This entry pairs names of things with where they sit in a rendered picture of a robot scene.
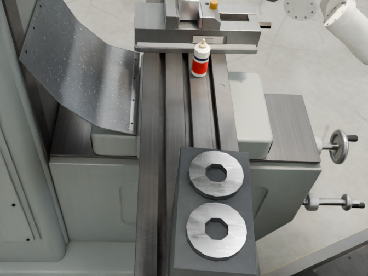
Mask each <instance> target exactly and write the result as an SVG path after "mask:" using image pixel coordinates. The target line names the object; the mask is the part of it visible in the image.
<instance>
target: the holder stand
mask: <svg viewBox="0 0 368 276"><path fill-rule="evenodd" d="M256 274H257V268H256V251H255V235H254V219H253V210H252V194H251V177H250V161H249V153H248V152H239V151H227V150H220V149H208V148H195V147H181V148H180V155H179V164H178V169H177V177H176V185H175V194H174V202H173V211H172V226H171V242H170V258H169V274H168V276H256Z"/></svg>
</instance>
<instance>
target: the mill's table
mask: <svg viewBox="0 0 368 276"><path fill-rule="evenodd" d="M193 55H194V53H144V55H143V80H142V105H141V130H140V155H139V180H138V193H137V218H136V243H135V268H134V276H168V274H169V258H170V242H171V226H172V218H173V202H174V194H175V185H176V177H177V169H178V164H179V155H180V148H181V147H195V148H208V149H215V150H227V151H239V146H238V138H237V131H236V126H235V118H234V111H233V103H232V96H231V88H230V83H229V76H228V68H227V61H226V54H210V55H209V62H208V67H207V71H206V75H205V76H203V77H196V76H194V75H193V74H192V63H193Z"/></svg>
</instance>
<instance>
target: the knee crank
mask: <svg viewBox="0 0 368 276"><path fill-rule="evenodd" d="M302 205H304V207H305V208H306V210H307V211H317V210H318V208H319V206H320V205H327V206H341V207H342V209H343V210H344V211H349V210H350V209H351V208H358V209H363V208H364V207H365V203H364V202H359V199H352V198H351V196H350V195H349V194H343V195H342V197H341V199H336V198H319V197H318V195H317V194H316V193H308V195H307V197H306V199H305V200H304V202H303V204H302Z"/></svg>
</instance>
